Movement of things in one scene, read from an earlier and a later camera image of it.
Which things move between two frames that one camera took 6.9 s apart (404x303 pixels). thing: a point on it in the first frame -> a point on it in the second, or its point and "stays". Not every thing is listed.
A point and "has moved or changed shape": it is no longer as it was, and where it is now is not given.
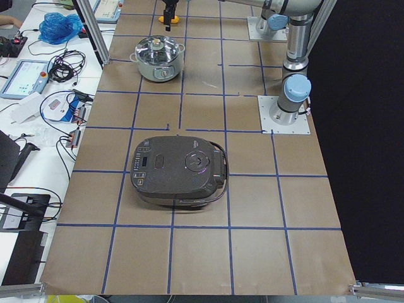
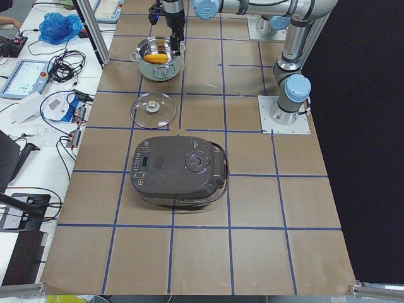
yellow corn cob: x=173 y=21 has moved or changed shape
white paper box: x=30 y=105 stays
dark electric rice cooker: x=176 y=172 stays
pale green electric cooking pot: x=160 y=73 stays
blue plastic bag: x=57 y=29 stays
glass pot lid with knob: x=156 y=49 -> x=153 y=110
